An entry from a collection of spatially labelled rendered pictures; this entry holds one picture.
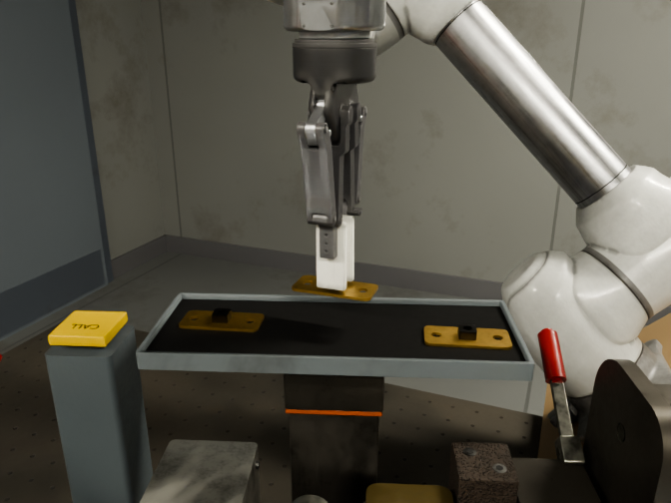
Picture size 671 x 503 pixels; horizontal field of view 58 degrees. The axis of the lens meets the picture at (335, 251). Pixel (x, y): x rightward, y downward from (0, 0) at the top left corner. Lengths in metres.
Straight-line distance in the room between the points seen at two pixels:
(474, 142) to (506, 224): 0.48
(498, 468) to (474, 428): 0.73
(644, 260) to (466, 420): 0.49
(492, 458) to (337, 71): 0.36
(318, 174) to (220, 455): 0.25
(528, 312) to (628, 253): 0.18
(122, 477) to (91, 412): 0.09
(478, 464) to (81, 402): 0.40
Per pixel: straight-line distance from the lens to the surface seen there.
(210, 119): 3.93
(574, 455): 0.61
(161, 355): 0.59
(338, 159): 0.55
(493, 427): 1.30
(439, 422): 1.29
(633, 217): 1.04
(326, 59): 0.53
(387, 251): 3.61
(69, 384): 0.69
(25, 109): 3.40
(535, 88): 1.05
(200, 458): 0.54
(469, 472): 0.55
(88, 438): 0.72
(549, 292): 1.01
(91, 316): 0.70
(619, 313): 1.04
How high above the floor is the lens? 1.45
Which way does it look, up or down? 20 degrees down
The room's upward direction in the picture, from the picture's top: straight up
